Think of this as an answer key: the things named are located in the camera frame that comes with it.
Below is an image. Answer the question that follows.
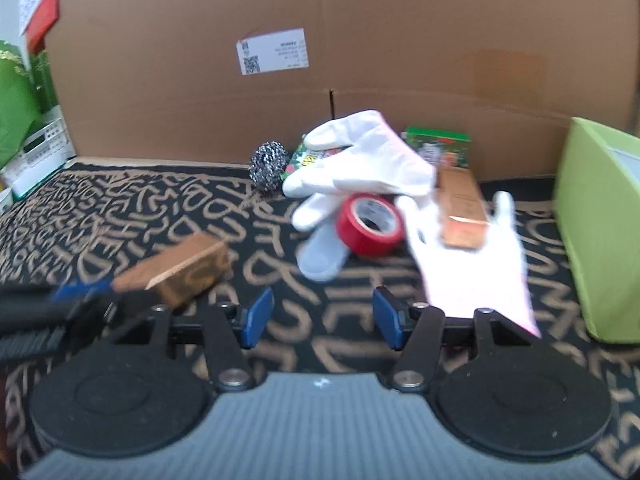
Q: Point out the red wall calendar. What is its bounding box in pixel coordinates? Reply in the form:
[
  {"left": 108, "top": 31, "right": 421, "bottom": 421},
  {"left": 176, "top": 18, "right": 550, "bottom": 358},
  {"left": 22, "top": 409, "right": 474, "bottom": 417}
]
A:
[{"left": 20, "top": 0, "right": 61, "bottom": 53}]

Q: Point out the white shipping label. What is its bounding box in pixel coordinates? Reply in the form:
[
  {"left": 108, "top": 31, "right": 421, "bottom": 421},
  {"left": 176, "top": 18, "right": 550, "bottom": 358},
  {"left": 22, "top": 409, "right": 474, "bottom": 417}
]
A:
[{"left": 236, "top": 27, "right": 311, "bottom": 77}]

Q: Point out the red tape roll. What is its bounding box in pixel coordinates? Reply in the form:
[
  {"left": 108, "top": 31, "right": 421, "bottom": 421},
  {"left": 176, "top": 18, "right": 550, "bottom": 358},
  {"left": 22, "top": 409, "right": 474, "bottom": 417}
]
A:
[{"left": 336, "top": 192, "right": 406, "bottom": 258}]

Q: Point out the white glove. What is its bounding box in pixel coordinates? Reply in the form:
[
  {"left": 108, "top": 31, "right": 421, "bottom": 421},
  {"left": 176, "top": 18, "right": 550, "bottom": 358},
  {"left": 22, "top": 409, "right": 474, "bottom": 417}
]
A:
[
  {"left": 395, "top": 191, "right": 543, "bottom": 338},
  {"left": 282, "top": 110, "right": 436, "bottom": 283}
]

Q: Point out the white plastic basket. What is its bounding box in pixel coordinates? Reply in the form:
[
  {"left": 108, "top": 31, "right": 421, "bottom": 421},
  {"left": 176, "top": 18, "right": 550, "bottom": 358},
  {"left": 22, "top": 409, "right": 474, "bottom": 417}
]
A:
[{"left": 0, "top": 110, "right": 76, "bottom": 198}]

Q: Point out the steel wool scrubber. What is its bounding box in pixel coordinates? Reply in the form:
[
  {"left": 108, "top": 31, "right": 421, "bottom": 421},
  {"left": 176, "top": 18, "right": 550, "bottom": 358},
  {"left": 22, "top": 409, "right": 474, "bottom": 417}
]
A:
[{"left": 250, "top": 142, "right": 290, "bottom": 193}]

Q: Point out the copper coloured box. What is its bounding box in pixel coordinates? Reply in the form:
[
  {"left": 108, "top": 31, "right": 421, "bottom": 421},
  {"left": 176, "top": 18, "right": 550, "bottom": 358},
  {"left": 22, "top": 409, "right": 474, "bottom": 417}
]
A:
[{"left": 436, "top": 167, "right": 491, "bottom": 251}]

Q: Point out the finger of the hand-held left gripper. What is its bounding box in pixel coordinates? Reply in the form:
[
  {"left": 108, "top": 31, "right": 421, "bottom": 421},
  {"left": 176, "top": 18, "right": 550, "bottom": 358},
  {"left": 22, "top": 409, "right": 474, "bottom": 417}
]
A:
[
  {"left": 47, "top": 279, "right": 116, "bottom": 306},
  {"left": 70, "top": 290, "right": 163, "bottom": 335}
]

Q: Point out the brown box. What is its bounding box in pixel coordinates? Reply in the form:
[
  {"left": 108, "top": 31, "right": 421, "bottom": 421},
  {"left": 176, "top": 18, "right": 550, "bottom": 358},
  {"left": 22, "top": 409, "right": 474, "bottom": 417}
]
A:
[{"left": 112, "top": 232, "right": 232, "bottom": 309}]

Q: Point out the colourful printed packet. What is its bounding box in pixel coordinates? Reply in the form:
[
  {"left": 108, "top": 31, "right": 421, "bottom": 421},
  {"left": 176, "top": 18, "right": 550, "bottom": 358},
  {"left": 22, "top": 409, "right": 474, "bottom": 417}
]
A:
[{"left": 282, "top": 141, "right": 351, "bottom": 181}]

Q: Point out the brown cardboard sheet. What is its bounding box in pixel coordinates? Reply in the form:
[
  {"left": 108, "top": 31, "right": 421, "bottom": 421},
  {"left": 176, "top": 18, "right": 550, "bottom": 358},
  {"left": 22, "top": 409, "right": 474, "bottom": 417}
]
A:
[{"left": 45, "top": 0, "right": 640, "bottom": 181}]

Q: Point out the green carton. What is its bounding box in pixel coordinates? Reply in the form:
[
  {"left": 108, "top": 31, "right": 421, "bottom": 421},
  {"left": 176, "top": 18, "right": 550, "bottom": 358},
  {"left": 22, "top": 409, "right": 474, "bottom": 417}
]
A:
[{"left": 31, "top": 50, "right": 62, "bottom": 113}]

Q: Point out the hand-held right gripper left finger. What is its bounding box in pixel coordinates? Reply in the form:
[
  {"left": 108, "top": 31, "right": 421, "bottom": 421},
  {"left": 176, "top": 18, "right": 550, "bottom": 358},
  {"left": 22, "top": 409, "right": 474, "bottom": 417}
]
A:
[{"left": 112, "top": 286, "right": 276, "bottom": 393}]

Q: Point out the green patterned bag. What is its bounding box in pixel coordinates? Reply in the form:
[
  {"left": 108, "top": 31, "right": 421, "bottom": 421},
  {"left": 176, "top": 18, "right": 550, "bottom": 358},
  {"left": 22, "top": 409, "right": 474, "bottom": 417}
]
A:
[{"left": 0, "top": 40, "right": 43, "bottom": 168}]

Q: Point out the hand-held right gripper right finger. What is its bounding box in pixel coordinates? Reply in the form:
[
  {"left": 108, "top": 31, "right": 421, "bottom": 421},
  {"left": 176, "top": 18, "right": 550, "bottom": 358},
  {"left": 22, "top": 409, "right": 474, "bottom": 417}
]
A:
[{"left": 372, "top": 286, "right": 536, "bottom": 393}]

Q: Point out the light green cardboard box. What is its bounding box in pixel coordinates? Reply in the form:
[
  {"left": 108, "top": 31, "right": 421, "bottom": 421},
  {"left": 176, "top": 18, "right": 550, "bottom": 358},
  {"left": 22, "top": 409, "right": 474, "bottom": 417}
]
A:
[{"left": 552, "top": 116, "right": 640, "bottom": 345}]

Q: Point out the black letter-patterned mat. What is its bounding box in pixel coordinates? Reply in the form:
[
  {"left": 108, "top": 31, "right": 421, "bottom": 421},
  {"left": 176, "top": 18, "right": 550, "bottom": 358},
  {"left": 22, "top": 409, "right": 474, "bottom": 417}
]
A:
[{"left": 0, "top": 157, "right": 640, "bottom": 480}]

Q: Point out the green printed packet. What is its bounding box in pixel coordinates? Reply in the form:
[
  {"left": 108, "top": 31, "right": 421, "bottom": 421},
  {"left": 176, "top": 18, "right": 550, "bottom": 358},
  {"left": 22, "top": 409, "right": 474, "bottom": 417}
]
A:
[{"left": 404, "top": 126, "right": 472, "bottom": 170}]

